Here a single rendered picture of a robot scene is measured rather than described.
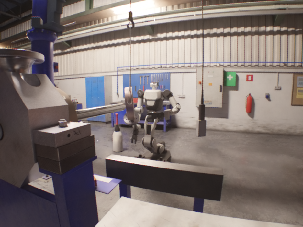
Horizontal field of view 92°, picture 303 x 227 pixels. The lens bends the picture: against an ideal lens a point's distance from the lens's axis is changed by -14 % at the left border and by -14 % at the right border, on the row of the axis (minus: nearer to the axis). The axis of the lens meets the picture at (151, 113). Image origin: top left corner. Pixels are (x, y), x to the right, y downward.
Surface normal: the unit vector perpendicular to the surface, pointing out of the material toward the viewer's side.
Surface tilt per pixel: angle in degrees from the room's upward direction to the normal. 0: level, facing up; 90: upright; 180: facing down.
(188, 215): 0
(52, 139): 90
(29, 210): 90
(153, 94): 78
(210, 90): 90
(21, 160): 90
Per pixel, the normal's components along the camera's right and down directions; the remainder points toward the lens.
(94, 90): -0.36, 0.12
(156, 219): 0.00, -0.99
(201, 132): 0.24, 0.13
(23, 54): 0.82, 0.07
